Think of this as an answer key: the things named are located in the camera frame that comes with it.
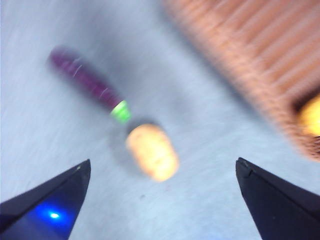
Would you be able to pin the yellow corn cob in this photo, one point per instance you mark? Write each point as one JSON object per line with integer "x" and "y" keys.
{"x": 311, "y": 117}

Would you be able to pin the brown potato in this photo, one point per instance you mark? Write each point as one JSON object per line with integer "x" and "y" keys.
{"x": 152, "y": 152}

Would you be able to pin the brown wicker basket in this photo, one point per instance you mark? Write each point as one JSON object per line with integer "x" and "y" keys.
{"x": 250, "y": 55}

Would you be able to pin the purple eggplant with green stem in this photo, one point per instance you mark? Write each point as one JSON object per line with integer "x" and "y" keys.
{"x": 85, "y": 77}

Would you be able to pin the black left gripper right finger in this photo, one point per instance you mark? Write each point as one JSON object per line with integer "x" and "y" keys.
{"x": 282, "y": 205}

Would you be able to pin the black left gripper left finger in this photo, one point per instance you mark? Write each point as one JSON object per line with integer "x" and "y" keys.
{"x": 45, "y": 212}

